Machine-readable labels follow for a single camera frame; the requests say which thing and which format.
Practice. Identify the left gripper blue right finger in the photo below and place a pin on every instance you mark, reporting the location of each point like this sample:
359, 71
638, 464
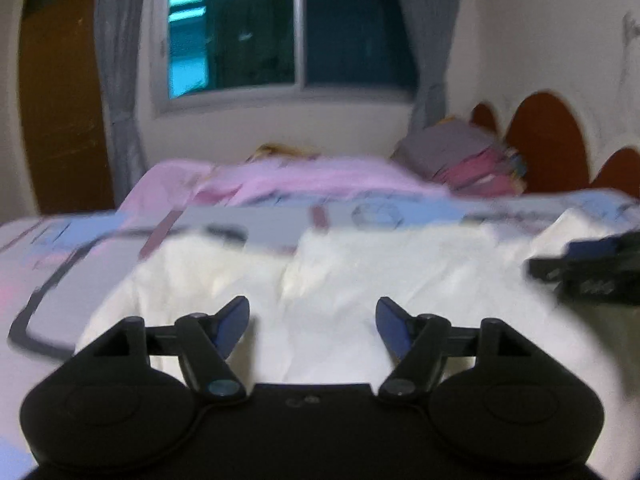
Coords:
417, 343

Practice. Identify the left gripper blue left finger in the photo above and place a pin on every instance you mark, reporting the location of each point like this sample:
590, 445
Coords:
205, 342

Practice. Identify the white puffer jacket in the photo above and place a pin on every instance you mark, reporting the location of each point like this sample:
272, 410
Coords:
313, 310

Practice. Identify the stack of folded clothes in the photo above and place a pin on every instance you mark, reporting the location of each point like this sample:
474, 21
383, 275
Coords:
467, 159

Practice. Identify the red white headboard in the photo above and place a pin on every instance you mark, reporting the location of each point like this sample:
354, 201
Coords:
545, 136

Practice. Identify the pink blanket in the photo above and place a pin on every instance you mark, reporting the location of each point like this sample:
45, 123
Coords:
177, 183

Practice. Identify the patterned grey pink bedsheet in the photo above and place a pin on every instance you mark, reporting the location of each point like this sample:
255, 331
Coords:
56, 272

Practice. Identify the yellow patterned cloth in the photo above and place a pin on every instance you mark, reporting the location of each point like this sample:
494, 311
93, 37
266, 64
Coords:
270, 150

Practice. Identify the brown wooden door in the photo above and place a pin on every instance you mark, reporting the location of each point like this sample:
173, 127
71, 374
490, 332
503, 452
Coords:
61, 107

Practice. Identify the right grey curtain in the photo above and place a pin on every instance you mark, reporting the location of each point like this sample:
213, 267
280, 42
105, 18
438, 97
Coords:
430, 27

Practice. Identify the grey curtain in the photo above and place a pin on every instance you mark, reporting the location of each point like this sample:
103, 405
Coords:
117, 25
430, 27

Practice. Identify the left grey curtain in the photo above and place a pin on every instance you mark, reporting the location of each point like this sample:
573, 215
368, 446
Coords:
117, 25

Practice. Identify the window with grey frame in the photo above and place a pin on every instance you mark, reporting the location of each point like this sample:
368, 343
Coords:
224, 53

